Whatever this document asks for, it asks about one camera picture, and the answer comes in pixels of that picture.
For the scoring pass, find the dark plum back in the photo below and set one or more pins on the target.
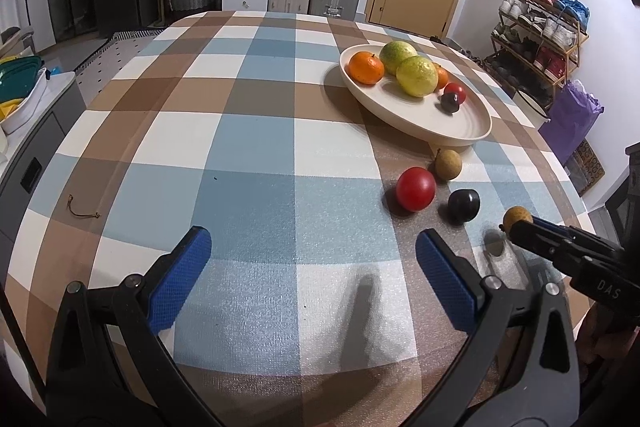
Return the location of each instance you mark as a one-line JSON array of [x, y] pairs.
[[450, 102]]

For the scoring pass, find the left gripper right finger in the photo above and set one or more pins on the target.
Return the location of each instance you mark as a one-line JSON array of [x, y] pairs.
[[541, 383]]

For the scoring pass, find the white bucket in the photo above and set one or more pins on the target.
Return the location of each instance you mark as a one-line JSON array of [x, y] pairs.
[[531, 109]]

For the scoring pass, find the orange tangerine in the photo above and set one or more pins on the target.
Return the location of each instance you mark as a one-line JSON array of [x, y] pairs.
[[366, 68]]

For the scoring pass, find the wooden shoe rack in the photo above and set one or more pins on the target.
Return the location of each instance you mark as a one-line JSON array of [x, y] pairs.
[[538, 45]]

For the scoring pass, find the dotted floor rug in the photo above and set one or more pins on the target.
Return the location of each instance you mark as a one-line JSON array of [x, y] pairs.
[[93, 74]]

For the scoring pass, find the checkered tablecloth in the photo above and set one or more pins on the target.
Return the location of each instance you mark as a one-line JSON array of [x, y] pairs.
[[312, 307]]

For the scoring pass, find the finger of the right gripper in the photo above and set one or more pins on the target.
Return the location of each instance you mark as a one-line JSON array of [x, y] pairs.
[[569, 249]]

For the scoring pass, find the orange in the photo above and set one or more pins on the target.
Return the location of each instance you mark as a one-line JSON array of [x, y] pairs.
[[442, 77]]

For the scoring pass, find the red tomato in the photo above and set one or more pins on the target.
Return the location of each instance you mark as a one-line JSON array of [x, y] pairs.
[[415, 189], [456, 89]]

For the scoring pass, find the red tomato front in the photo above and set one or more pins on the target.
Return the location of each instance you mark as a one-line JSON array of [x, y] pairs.
[[456, 89]]

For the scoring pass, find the red tomato back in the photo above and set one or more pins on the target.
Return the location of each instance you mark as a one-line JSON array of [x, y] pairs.
[[415, 189]]

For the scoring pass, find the dark plum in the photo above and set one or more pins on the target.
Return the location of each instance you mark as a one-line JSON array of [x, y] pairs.
[[450, 102], [463, 205]]

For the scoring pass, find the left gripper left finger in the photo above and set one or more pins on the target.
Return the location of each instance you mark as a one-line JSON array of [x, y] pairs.
[[107, 364]]

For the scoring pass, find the grey side cabinet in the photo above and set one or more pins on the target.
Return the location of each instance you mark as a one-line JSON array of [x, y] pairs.
[[32, 146]]

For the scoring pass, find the green guava fruit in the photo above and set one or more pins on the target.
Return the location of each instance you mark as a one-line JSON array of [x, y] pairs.
[[417, 76]]

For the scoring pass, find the purple bag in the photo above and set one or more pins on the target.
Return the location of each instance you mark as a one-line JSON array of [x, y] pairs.
[[570, 118]]

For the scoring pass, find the yellow guava fruit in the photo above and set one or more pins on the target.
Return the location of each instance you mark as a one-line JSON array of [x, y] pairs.
[[394, 53]]

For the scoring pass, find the brown longan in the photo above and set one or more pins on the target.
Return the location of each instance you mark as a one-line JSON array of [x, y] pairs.
[[447, 164], [514, 215]]

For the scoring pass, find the cream round plate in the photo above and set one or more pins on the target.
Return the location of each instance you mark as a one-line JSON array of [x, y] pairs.
[[422, 118]]

